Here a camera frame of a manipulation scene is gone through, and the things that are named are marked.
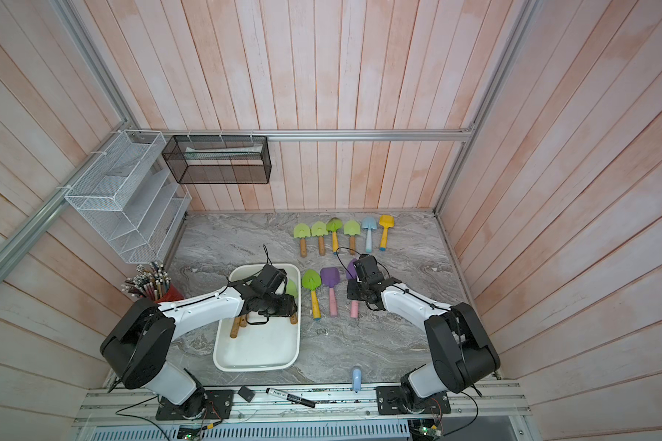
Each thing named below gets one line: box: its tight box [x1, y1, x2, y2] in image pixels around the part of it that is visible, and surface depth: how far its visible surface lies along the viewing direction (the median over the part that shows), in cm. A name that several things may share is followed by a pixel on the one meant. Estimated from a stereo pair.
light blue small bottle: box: [352, 369, 362, 394], surface depth 78 cm
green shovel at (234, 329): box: [229, 316, 240, 340], surface depth 85 cm
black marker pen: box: [264, 387, 317, 409], surface depth 76 cm
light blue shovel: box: [361, 215, 377, 253], surface depth 116 cm
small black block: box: [237, 385, 256, 404], surface depth 77 cm
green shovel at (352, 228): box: [343, 219, 362, 256], surface depth 116 cm
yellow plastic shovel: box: [378, 214, 395, 251], surface depth 116 cm
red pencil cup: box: [121, 261, 185, 303], surface depth 81 cm
